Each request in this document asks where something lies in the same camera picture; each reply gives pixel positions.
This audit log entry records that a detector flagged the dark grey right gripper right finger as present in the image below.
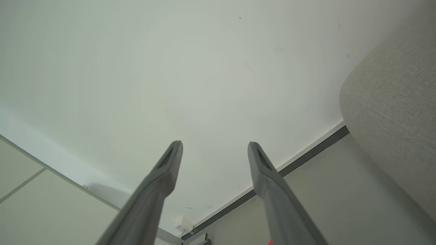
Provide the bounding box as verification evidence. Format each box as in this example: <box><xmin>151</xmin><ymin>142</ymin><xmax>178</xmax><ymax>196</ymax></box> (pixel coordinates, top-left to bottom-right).
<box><xmin>248</xmin><ymin>142</ymin><xmax>328</xmax><ymax>245</ymax></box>

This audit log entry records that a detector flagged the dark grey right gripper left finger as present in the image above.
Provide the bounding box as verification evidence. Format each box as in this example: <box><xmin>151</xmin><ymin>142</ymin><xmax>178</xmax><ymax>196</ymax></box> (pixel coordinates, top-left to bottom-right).
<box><xmin>95</xmin><ymin>141</ymin><xmax>183</xmax><ymax>245</ymax></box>

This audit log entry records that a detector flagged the white and black baseboard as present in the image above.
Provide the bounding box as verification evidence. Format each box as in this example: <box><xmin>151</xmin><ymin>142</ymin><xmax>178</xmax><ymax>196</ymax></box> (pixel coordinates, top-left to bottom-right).
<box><xmin>181</xmin><ymin>120</ymin><xmax>350</xmax><ymax>241</ymax></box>

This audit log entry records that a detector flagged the grey fabric sofa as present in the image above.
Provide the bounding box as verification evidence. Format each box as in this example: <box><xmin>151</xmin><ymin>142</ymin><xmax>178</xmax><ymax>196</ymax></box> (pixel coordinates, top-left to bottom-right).
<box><xmin>339</xmin><ymin>19</ymin><xmax>436</xmax><ymax>222</ymax></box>

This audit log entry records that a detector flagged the white wall socket box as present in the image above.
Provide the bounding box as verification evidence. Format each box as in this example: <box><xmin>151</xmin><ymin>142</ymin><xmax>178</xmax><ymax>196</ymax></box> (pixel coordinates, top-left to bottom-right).
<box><xmin>175</xmin><ymin>216</ymin><xmax>194</xmax><ymax>234</ymax></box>

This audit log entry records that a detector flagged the white partition with grey frame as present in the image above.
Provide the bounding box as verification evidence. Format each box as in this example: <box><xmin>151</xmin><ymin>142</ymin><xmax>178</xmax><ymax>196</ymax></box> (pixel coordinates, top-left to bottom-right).
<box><xmin>0</xmin><ymin>134</ymin><xmax>212</xmax><ymax>245</ymax></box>

